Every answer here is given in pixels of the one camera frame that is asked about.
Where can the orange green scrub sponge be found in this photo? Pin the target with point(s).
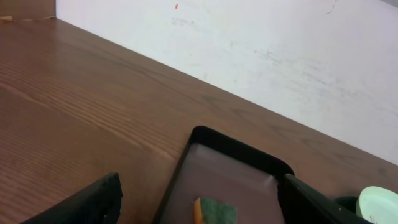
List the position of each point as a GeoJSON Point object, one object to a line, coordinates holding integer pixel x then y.
{"type": "Point", "coordinates": [209, 211]}

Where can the light green plate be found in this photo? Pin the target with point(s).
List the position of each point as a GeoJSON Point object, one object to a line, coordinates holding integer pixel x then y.
{"type": "Point", "coordinates": [377, 205]}

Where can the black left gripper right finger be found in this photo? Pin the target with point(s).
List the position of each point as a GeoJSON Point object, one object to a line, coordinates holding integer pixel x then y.
{"type": "Point", "coordinates": [301, 204]}

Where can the black rectangular tray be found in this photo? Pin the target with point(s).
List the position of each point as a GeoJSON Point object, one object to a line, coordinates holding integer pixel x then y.
{"type": "Point", "coordinates": [226, 170]}

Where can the black round tray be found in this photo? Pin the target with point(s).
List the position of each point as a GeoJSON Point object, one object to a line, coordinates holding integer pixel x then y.
{"type": "Point", "coordinates": [349, 202]}

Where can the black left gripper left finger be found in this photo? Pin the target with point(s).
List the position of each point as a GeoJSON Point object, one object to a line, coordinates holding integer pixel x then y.
{"type": "Point", "coordinates": [99, 202]}

